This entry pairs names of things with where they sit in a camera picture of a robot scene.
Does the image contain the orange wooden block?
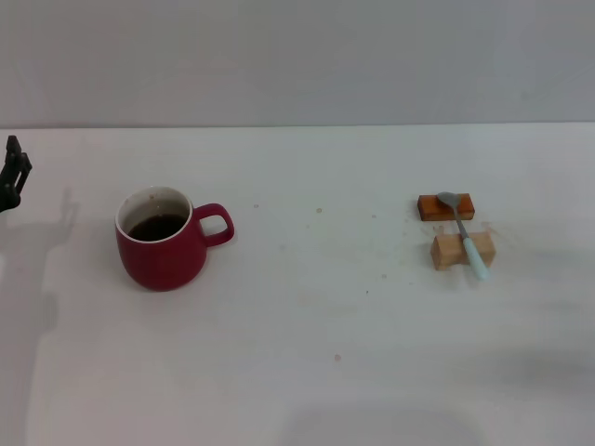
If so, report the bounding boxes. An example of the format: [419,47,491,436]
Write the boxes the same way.
[416,193,476,225]

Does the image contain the light wooden spoon rest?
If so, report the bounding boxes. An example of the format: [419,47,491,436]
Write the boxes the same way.
[430,231,497,271]

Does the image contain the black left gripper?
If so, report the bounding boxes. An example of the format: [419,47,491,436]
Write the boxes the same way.
[0,135,33,215]

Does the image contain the blue-handled metal spoon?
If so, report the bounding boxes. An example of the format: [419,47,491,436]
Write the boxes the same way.
[435,190,491,282]

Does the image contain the red ceramic coffee cup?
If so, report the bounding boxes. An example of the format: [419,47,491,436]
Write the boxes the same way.
[114,185,235,293]

